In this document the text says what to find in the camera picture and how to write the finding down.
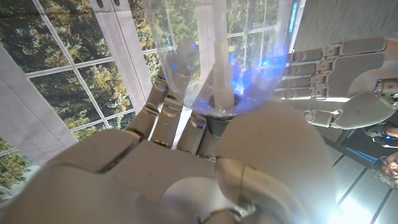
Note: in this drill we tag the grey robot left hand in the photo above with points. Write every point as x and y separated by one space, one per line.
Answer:
351 74

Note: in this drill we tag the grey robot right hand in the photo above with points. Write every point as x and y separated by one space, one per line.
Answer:
155 180

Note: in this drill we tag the clear pump dispenser bottle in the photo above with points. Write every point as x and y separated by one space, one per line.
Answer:
224 62

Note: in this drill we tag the person with grey hair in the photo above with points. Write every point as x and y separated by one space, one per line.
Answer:
387 171

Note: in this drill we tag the printed window forest backdrop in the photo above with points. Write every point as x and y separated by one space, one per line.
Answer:
77 62

